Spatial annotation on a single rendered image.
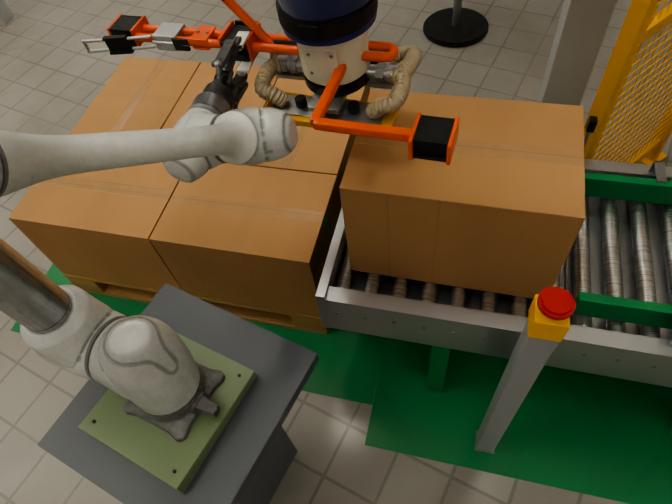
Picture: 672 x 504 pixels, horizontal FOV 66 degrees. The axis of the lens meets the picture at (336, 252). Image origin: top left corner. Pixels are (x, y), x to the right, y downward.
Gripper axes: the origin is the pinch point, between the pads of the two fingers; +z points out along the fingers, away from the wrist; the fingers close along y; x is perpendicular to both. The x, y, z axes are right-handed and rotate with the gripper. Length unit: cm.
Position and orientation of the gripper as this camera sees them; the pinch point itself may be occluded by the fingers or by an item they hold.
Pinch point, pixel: (243, 51)
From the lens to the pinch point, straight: 141.1
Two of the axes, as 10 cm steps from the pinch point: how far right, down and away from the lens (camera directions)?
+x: 9.7, 1.4, -2.1
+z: 2.3, -8.1, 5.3
